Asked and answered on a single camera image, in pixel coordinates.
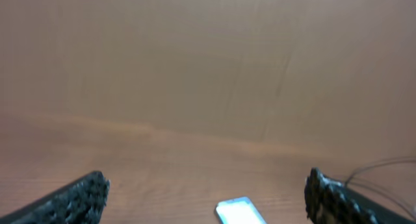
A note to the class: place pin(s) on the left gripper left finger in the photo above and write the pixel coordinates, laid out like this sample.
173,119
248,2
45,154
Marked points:
80,202

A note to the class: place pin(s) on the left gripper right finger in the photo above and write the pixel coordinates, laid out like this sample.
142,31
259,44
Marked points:
328,201

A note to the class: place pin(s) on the smartphone with blue screen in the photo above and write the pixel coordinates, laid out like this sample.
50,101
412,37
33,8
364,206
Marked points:
239,210

